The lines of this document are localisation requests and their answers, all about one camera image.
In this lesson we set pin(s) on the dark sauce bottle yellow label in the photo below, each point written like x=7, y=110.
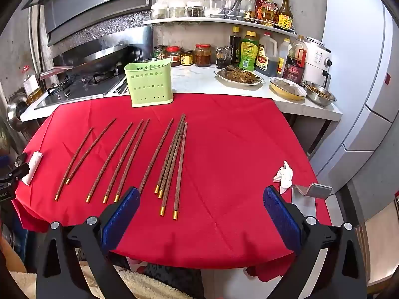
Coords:
x=285, y=14

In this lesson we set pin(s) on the white refrigerator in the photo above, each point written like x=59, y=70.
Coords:
x=358, y=68

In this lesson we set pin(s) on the red tablecloth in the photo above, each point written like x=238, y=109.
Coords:
x=224, y=162

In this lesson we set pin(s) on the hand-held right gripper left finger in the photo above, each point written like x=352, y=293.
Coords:
x=121, y=215

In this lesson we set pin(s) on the glass jar red lid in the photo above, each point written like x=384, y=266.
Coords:
x=214, y=7

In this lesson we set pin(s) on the steel range hood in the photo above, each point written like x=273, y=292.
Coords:
x=93, y=6

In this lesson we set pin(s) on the white kitchen appliance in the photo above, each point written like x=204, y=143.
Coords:
x=318, y=62

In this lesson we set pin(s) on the clear cooking oil bottle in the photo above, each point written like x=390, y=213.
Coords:
x=31, y=87

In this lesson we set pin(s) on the chili paste jar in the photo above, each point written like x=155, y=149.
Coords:
x=202, y=56

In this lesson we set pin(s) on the set of wooden chopsticks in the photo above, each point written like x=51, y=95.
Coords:
x=180, y=171

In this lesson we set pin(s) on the small glass spice jar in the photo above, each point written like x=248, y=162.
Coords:
x=195, y=11
x=158, y=11
x=177, y=11

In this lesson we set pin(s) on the rolled white tissue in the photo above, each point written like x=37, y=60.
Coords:
x=32, y=168

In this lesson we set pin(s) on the white vinegar bottle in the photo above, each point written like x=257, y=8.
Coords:
x=283, y=56

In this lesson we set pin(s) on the crumpled white tissue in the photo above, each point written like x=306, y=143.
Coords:
x=285, y=176

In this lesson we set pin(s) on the red lid sauce jar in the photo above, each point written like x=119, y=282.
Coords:
x=173, y=56

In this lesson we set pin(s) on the steel bowl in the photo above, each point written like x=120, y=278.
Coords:
x=319, y=95

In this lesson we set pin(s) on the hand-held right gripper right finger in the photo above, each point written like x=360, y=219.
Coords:
x=282, y=216

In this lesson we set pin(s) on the metal utensil rack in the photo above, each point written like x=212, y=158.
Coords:
x=235, y=6

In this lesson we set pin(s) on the yellow bowl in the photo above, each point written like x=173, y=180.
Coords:
x=286, y=88

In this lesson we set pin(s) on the plate of cooked food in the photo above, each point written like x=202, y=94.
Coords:
x=238, y=76

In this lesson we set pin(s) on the green plastic bottle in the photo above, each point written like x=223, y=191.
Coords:
x=248, y=53

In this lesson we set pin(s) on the green perforated utensil holder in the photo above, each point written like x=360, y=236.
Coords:
x=149, y=81

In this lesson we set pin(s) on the black wok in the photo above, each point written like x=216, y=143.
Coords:
x=99, y=57

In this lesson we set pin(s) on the cream fluffy rug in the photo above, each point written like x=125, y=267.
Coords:
x=140, y=286

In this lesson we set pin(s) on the dark soy sauce bottle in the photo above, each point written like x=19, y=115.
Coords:
x=235, y=46

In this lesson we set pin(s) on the gas stove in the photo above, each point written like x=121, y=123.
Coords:
x=81, y=88

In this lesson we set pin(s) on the red seasoning packet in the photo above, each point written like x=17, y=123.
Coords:
x=261, y=7

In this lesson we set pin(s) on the small brown jar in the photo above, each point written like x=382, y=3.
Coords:
x=186, y=58

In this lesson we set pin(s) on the white wall shelf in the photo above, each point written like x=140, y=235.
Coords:
x=218, y=21

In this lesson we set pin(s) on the metal bracket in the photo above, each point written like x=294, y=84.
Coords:
x=314, y=191

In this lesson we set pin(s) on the yellow oil bottle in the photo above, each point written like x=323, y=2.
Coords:
x=270, y=14

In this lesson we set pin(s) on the large oil jug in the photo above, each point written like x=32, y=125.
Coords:
x=266, y=56

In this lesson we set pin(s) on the wooden stool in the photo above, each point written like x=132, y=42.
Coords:
x=380, y=239

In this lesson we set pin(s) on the glass cup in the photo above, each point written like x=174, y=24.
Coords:
x=223, y=57

